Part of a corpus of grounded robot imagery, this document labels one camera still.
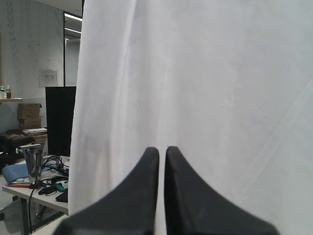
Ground white backdrop curtain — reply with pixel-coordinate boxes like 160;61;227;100
68;0;313;235

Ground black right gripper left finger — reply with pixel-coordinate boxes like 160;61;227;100
54;147;159;235

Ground silver monitor stand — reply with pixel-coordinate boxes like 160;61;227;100
21;144;43;182

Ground black computer monitor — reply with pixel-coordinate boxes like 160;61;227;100
45;86;76;157

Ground cluttered side desk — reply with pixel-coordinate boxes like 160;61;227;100
2;154;71;235

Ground stacked cardboard boxes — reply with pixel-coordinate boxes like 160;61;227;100
18;103;47;149

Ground paper notice on wall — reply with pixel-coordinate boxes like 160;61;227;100
38;69;58;88

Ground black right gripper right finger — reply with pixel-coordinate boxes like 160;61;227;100
164;146;279;235

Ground bottles on shelf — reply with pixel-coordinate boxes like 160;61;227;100
0;85;12;99

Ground blue office chair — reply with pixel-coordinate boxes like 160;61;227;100
2;164;28;184

